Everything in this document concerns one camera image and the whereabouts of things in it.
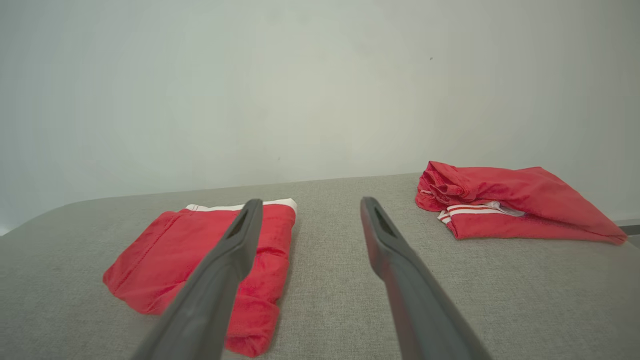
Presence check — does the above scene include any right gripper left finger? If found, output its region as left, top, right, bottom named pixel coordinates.
left=130, top=198, right=264, bottom=360

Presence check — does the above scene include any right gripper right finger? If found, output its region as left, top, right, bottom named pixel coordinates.
left=360, top=196, right=494, bottom=360

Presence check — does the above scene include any red garment with white trim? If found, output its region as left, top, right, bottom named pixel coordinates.
left=102, top=198, right=298, bottom=359

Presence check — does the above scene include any red jersey with number print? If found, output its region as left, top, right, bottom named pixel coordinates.
left=415, top=160, right=628, bottom=246

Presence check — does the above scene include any dark wall baseboard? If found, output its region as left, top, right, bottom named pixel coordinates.
left=614, top=219, right=640, bottom=237

